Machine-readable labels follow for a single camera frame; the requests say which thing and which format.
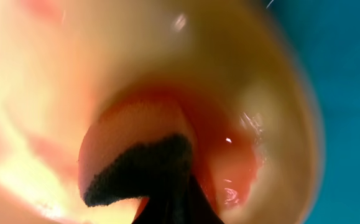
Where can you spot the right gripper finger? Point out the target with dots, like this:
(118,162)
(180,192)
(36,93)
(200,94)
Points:
(190,207)

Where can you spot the orange and dark sponge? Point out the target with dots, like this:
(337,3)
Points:
(150,145)

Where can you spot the green plate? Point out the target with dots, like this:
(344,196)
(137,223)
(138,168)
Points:
(64,63)

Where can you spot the teal plastic tray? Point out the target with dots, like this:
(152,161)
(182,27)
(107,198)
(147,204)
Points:
(326,36)

